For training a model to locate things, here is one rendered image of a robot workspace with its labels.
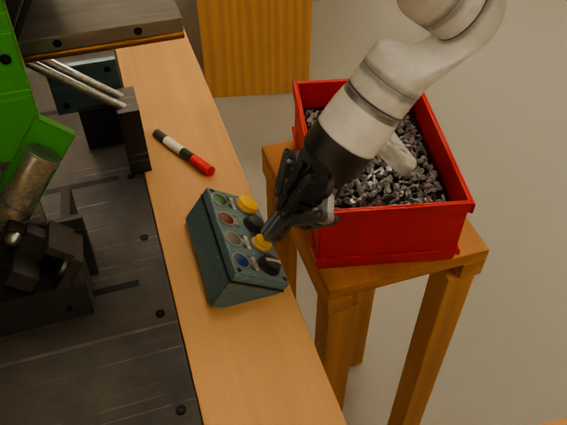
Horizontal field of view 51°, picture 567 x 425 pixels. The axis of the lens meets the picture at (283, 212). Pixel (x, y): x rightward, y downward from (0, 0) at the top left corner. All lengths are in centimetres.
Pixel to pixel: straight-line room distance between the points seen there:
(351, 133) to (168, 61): 58
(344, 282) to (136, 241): 30
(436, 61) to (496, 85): 221
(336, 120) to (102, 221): 37
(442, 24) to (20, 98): 42
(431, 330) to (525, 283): 95
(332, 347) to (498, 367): 88
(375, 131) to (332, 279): 31
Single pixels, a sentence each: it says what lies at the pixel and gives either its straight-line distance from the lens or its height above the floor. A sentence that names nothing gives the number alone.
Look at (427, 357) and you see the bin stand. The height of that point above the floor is 51.
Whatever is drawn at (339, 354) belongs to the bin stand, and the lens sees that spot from 102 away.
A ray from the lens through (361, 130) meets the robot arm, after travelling 61.
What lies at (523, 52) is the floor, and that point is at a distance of 311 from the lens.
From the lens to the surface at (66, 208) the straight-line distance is 76.
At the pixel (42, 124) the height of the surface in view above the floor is 111.
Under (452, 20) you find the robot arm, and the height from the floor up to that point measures 121.
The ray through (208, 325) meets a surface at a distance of 70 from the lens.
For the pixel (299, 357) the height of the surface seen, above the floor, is 90.
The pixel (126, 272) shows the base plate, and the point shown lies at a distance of 77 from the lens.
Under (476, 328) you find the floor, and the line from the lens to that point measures 186.
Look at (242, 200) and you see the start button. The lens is 77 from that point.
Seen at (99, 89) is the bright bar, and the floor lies 103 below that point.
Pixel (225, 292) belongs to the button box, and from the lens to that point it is 69.
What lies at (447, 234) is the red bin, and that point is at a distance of 87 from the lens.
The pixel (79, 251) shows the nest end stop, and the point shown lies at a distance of 71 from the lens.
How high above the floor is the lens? 148
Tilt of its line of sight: 46 degrees down
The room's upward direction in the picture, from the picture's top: straight up
